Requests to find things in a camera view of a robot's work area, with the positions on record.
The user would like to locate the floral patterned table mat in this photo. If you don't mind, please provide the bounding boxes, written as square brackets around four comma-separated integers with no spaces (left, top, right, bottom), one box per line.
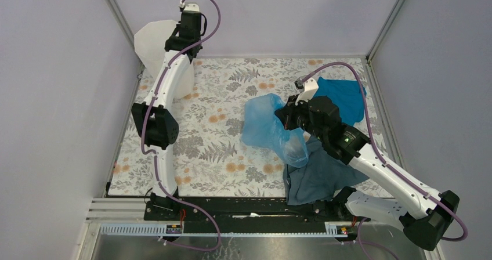
[106,58,388,197]

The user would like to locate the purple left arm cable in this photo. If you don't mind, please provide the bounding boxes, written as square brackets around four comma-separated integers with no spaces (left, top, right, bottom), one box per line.
[140,0,224,252]

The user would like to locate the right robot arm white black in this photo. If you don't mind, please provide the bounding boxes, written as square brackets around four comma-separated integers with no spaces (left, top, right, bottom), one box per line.
[274,96,468,251]

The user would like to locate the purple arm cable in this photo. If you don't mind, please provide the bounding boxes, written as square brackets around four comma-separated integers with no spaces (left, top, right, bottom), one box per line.
[140,0,224,252]
[294,62,470,243]

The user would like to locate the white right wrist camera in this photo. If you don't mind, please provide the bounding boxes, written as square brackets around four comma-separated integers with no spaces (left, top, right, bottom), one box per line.
[295,78,319,105]

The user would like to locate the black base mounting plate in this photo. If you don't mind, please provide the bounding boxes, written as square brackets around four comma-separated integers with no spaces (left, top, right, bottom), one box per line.
[144,197,362,234]

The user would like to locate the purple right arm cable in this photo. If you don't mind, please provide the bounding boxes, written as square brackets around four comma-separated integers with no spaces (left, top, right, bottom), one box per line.
[294,62,470,243]

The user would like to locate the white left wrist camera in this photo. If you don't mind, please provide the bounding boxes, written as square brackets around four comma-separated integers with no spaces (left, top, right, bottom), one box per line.
[179,2,201,13]

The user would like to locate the grey-blue crumpled cloth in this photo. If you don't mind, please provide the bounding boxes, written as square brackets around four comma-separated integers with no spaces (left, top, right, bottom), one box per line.
[283,136,368,205]

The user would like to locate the blue plastic trash bag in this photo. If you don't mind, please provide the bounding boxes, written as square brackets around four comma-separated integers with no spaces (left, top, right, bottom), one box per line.
[241,93,309,168]

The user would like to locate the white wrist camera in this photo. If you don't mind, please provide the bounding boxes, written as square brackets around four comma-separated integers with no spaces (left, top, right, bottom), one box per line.
[179,2,201,13]
[295,78,319,105]

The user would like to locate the white paper trash bin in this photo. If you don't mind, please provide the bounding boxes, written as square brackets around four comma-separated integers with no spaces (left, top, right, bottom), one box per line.
[134,20,195,99]

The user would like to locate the aluminium frame rails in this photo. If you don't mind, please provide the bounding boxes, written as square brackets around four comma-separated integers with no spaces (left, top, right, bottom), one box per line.
[77,0,443,260]

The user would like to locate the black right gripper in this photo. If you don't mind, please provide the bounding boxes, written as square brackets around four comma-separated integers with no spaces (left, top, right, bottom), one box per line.
[274,93,327,142]

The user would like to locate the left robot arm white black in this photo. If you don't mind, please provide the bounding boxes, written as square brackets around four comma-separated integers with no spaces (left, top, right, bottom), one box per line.
[131,11,207,220]

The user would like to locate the teal folded cloth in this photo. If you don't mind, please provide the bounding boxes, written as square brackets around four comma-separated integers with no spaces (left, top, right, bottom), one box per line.
[314,77,365,126]

